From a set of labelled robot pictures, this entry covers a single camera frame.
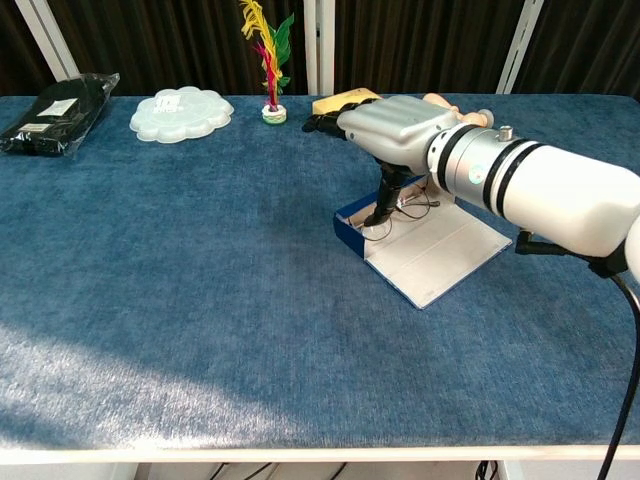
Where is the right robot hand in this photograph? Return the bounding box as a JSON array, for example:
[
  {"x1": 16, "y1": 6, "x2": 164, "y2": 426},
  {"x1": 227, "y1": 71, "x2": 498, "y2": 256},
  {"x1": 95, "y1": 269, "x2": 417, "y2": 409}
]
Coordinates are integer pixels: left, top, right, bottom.
[{"x1": 302, "y1": 95, "x2": 464, "y2": 229}]

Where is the blue pencil case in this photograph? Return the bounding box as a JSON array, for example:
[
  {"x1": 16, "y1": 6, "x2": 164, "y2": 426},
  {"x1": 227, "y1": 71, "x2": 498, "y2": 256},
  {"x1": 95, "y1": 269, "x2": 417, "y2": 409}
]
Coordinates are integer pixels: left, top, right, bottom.
[{"x1": 333, "y1": 174, "x2": 515, "y2": 310}]

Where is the yellow sponge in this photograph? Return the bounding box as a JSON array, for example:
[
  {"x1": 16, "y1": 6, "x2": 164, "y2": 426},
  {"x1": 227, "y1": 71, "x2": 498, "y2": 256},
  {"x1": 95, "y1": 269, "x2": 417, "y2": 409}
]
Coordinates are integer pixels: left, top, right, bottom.
[{"x1": 312, "y1": 88, "x2": 386, "y2": 117}]

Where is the dark pleated curtain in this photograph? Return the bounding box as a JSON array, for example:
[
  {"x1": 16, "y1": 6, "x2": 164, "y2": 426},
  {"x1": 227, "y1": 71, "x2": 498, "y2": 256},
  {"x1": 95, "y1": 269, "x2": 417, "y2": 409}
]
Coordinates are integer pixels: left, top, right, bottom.
[
  {"x1": 514, "y1": 0, "x2": 640, "y2": 96},
  {"x1": 333, "y1": 0, "x2": 526, "y2": 96},
  {"x1": 47, "y1": 0, "x2": 307, "y2": 95},
  {"x1": 0, "y1": 0, "x2": 56, "y2": 96}
]

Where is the colourful feather shuttlecock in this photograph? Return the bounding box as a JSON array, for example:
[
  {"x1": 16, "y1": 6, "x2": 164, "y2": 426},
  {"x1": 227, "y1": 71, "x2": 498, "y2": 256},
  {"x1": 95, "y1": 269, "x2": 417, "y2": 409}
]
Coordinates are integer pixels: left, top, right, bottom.
[{"x1": 238, "y1": 0, "x2": 296, "y2": 127}]

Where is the white flower-shaped plastic tray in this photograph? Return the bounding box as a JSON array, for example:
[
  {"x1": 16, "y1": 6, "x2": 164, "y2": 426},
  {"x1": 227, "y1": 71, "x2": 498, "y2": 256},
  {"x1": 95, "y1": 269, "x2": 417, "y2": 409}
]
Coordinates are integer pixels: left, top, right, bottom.
[{"x1": 129, "y1": 85, "x2": 236, "y2": 144}]

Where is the blue table cloth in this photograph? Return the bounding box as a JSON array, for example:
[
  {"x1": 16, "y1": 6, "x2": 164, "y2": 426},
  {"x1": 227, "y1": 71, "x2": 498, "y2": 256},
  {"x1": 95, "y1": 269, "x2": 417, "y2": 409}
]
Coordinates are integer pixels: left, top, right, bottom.
[{"x1": 0, "y1": 93, "x2": 640, "y2": 449}]

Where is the black garment in plastic bag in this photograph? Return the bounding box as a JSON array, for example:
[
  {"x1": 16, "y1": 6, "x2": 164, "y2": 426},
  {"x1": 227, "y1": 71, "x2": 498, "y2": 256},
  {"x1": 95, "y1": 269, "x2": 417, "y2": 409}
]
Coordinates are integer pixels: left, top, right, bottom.
[{"x1": 0, "y1": 72, "x2": 121, "y2": 160}]

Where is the white frame post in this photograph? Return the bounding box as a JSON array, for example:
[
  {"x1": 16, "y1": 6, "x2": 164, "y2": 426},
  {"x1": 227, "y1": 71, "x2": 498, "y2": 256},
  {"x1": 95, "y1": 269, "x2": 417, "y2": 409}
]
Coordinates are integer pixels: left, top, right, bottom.
[
  {"x1": 14, "y1": 0, "x2": 81, "y2": 81},
  {"x1": 494, "y1": 0, "x2": 545, "y2": 95},
  {"x1": 303, "y1": 0, "x2": 336, "y2": 95}
]

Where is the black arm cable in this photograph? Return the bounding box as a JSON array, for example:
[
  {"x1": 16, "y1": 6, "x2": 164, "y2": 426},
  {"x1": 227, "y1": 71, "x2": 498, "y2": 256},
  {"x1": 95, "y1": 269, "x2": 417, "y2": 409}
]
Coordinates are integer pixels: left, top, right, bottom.
[{"x1": 514, "y1": 229, "x2": 640, "y2": 480}]

